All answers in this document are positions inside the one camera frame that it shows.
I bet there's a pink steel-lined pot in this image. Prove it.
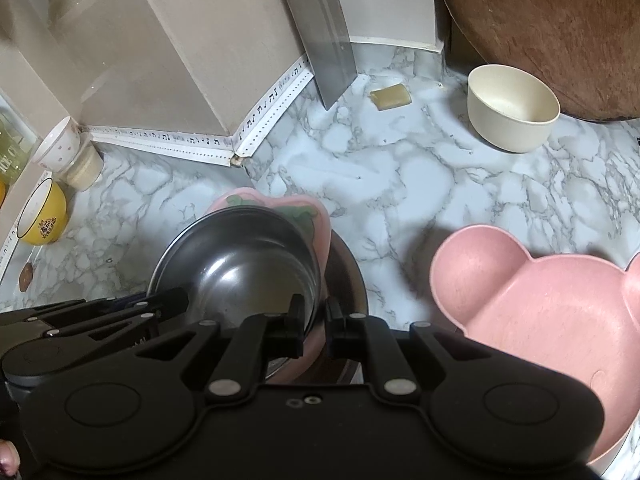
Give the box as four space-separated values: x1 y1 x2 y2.
146 186 332 386

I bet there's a stainless steel bowl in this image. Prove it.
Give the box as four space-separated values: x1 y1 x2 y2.
269 231 370 386

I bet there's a pink bear-shaped plate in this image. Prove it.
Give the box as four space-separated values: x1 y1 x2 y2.
430 224 639 464

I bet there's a cream plastic bowl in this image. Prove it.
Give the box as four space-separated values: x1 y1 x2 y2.
468 64 561 154

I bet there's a white ceramic plate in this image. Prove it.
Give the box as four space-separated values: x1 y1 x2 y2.
589 425 639 479

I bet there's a person's left hand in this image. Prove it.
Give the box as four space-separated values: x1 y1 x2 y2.
0 440 21 478

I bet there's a small brown object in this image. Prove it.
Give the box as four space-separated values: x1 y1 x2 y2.
18 262 34 292

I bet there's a yellow ceramic bowl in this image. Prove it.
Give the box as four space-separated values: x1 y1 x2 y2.
16 177 67 246

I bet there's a white floral bowl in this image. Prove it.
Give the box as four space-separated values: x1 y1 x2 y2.
32 116 81 172

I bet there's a yellow soap bar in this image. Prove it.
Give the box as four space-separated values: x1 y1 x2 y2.
369 84 412 110

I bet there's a round wooden cutting board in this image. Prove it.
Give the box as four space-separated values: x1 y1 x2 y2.
444 0 639 122

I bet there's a cleaver with wooden handle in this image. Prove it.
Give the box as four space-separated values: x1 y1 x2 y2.
285 0 357 110

